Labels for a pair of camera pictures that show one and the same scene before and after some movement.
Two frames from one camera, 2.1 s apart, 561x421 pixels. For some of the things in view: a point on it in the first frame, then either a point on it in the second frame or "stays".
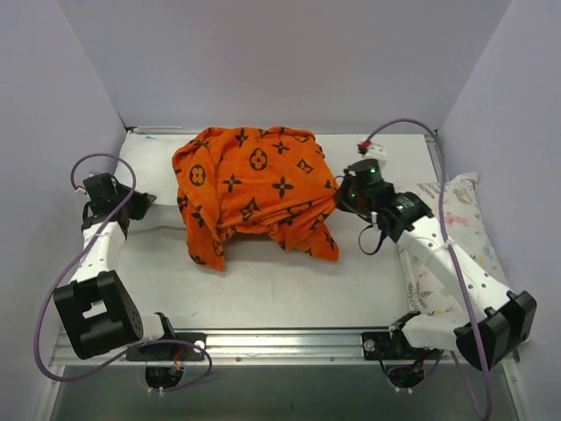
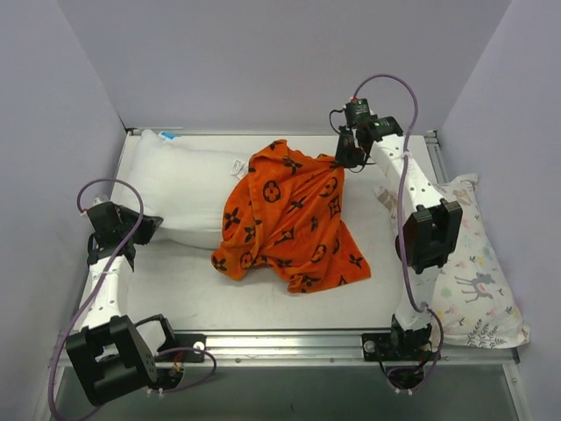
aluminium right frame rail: [432, 146] stays
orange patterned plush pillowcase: [272, 181] → [283, 217]
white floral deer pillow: [442, 313] stays
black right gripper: [346, 198] → [347, 150]
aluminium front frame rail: [271, 350] stays
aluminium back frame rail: [191, 132] stays
